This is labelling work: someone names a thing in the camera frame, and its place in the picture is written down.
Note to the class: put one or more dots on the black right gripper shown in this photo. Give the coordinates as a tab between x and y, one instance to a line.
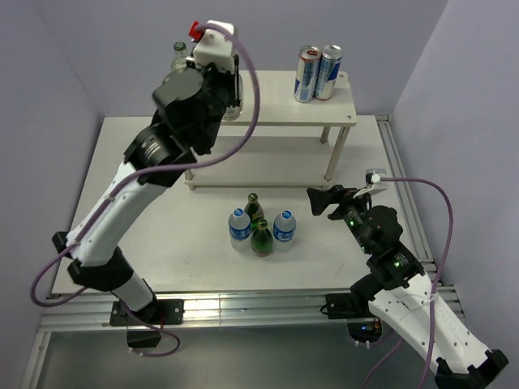
319	198

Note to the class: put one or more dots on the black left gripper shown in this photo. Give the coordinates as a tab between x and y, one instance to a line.
230	79

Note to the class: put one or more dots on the clear Chang soda water bottle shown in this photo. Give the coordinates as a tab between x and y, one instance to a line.
180	56
234	109

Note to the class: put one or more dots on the Pocari Sweat plastic bottle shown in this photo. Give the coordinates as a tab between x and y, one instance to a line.
283	231
239	224

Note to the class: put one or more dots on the green glass Perrier bottle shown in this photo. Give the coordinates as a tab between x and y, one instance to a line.
262	239
254	210

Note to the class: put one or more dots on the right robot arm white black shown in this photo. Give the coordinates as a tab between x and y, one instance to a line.
398	290

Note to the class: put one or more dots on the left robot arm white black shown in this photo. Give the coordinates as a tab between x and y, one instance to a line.
97	261

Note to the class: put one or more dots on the white two-tier wooden shelf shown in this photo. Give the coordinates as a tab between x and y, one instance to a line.
294	144

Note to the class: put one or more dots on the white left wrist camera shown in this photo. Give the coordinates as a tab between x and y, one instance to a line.
212	47

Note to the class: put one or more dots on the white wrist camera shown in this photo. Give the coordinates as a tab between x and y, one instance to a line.
374	183
212	47

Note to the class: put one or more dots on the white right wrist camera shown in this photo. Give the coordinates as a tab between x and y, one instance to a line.
374	183

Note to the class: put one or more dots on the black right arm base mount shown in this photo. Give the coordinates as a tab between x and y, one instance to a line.
361	324

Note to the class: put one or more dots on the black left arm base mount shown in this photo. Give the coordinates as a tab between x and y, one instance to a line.
162	312

